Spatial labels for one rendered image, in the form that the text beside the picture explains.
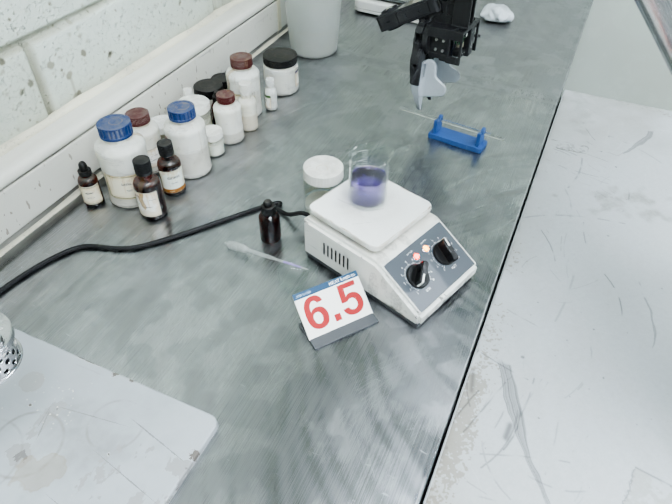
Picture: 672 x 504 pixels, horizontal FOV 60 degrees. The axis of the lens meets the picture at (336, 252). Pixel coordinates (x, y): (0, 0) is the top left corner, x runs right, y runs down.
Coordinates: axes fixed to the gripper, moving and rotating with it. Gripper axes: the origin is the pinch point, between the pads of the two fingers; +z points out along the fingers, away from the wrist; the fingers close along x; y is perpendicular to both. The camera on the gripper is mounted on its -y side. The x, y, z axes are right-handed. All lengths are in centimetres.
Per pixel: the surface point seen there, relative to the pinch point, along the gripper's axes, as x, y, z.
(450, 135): -0.3, 6.4, 5.7
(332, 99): 0.9, -18.9, 6.3
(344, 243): -39.8, 8.4, 0.3
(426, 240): -33.3, 16.7, 0.9
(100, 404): -71, -4, 6
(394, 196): -30.4, 10.4, -1.9
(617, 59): 111, 19, 31
